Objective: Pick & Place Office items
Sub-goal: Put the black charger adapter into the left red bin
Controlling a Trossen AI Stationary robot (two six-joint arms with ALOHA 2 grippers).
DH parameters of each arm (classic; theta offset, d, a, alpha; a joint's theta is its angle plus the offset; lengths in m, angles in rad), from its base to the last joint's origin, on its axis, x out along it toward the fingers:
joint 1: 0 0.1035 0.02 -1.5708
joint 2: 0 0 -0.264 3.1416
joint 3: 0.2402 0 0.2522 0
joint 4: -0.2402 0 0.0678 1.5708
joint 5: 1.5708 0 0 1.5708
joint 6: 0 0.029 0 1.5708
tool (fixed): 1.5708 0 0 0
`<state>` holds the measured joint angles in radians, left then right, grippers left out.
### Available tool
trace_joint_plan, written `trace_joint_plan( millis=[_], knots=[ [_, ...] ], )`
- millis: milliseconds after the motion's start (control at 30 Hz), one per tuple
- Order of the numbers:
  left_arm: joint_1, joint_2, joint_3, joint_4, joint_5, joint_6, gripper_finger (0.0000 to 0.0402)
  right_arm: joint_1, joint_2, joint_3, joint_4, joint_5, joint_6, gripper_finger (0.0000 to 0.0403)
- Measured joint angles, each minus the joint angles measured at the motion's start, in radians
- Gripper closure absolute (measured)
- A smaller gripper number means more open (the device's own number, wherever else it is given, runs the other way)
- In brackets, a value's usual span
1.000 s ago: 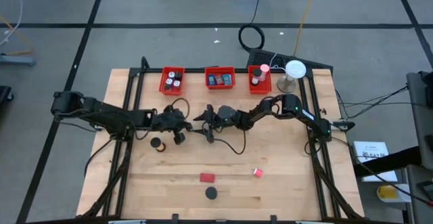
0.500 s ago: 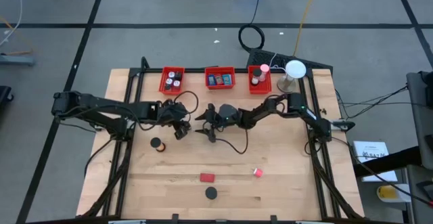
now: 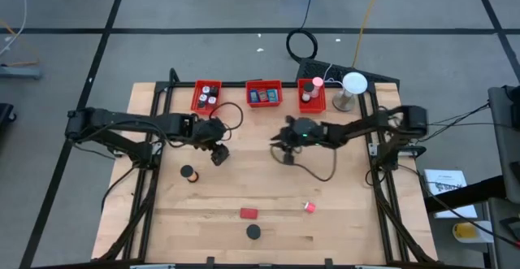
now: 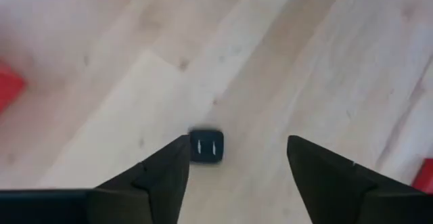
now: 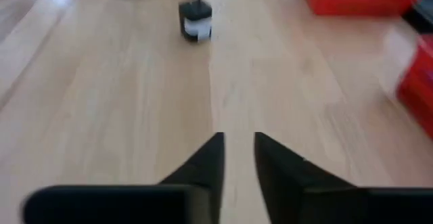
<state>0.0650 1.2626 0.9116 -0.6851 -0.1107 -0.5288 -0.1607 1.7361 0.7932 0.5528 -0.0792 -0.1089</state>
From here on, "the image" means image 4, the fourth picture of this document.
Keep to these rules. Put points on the red rectangular block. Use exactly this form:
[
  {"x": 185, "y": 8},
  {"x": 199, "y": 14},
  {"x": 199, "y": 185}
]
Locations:
[{"x": 8, "y": 88}]

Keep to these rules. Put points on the black white plug adapter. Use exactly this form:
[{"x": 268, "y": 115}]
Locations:
[{"x": 206, "y": 148}]

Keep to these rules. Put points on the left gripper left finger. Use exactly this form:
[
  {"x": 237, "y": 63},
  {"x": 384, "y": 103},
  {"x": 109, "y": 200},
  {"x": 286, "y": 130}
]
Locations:
[{"x": 162, "y": 183}]

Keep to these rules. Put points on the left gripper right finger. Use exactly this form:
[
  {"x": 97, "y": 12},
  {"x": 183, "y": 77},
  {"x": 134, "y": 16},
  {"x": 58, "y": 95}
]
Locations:
[{"x": 324, "y": 183}]

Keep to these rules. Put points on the red plug adapter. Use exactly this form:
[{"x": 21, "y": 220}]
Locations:
[{"x": 424, "y": 180}]

